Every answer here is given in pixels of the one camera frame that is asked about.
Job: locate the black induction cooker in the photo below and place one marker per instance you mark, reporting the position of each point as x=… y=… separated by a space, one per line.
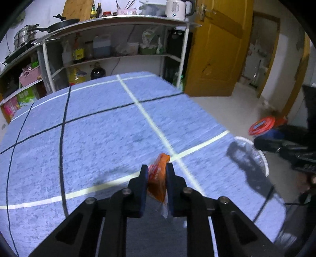
x=17 y=53

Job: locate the wooden cutting board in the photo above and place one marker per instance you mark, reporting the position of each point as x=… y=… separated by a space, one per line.
x=76 y=8

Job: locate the yellow oil bottle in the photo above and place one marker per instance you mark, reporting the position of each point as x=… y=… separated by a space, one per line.
x=76 y=76

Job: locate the black frying pan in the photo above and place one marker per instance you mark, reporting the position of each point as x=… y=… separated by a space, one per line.
x=63 y=24

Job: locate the small white kitchen shelf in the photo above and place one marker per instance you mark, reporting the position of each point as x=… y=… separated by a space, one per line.
x=41 y=69

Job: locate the green white plastic bag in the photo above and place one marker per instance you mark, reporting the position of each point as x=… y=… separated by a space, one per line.
x=150 y=39

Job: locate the clear plastic container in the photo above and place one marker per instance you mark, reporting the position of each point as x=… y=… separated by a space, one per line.
x=151 y=9

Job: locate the red lid jar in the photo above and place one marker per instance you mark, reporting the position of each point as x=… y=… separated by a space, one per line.
x=106 y=14

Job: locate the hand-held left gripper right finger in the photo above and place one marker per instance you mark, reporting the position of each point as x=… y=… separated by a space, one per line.
x=170 y=197

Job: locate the soy sauce bottle yellow label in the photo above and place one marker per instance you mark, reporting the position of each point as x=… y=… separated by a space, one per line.
x=78 y=53

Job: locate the white electric kettle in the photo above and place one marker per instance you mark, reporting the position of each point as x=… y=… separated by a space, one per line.
x=175 y=10

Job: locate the red orange packet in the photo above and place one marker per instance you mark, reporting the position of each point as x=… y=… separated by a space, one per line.
x=159 y=178

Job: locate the blue checked tablecloth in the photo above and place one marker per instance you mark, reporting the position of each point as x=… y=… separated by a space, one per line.
x=98 y=138

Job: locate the pink carton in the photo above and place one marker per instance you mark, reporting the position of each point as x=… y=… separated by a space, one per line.
x=11 y=107

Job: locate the black appliance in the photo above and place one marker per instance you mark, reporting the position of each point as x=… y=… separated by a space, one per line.
x=177 y=44

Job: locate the pink basket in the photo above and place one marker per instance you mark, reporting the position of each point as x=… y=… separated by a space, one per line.
x=30 y=76

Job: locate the green glass bottle yellow label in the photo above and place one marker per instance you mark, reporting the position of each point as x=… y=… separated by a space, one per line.
x=93 y=13

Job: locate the pink utensil holder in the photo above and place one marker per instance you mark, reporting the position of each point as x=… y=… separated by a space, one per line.
x=126 y=11

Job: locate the blue object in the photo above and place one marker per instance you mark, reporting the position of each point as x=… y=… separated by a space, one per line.
x=274 y=134

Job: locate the dark round bottle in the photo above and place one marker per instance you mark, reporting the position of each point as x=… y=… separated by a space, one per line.
x=98 y=73

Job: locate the dark glass bottle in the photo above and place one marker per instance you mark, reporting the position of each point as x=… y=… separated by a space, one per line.
x=99 y=11

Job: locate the yellow wooden door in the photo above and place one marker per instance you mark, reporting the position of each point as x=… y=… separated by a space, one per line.
x=217 y=49

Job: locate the white trash bin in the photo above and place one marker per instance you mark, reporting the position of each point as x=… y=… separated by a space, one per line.
x=264 y=160

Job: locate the green carton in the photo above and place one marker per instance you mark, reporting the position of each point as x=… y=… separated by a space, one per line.
x=26 y=96

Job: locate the yellow door frame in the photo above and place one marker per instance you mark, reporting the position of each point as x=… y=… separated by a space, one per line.
x=300 y=81

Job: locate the person's right hand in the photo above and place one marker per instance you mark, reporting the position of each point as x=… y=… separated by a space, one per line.
x=305 y=184

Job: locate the blue liquid jug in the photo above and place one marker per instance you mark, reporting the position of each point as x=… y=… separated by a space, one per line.
x=101 y=48

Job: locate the white plastic tub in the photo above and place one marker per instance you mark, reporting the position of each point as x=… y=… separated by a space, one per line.
x=132 y=49

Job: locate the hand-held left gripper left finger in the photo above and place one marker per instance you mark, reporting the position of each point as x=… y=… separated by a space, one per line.
x=143 y=192

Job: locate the large white kitchen shelf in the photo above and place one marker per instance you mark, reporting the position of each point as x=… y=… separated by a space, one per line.
x=48 y=66

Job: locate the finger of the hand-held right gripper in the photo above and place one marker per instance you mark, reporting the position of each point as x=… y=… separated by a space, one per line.
x=267 y=145

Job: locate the brown jar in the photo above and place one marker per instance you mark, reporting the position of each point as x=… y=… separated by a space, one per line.
x=88 y=50

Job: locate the stainless steel pot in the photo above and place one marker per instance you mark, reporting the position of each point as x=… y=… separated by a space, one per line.
x=24 y=37

